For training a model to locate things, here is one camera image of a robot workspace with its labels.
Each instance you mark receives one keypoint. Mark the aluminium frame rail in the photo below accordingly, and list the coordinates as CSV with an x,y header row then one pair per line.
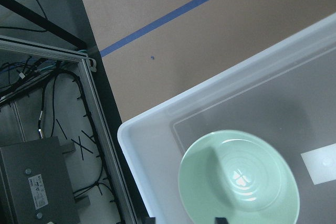
x,y
49,92

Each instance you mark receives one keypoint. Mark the clear plastic storage box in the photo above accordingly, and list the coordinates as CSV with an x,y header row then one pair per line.
x,y
284,94

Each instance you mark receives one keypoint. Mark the light green bowl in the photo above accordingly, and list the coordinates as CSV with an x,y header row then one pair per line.
x,y
237,176

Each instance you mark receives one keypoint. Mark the grey power supply box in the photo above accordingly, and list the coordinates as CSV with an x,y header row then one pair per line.
x,y
35,185

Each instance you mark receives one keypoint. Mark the white box label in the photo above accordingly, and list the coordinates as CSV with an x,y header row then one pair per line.
x,y
320,164

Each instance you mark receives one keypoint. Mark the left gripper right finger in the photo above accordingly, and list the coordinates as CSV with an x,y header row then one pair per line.
x,y
220,220

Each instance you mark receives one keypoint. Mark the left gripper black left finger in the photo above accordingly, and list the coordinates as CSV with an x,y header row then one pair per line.
x,y
149,220

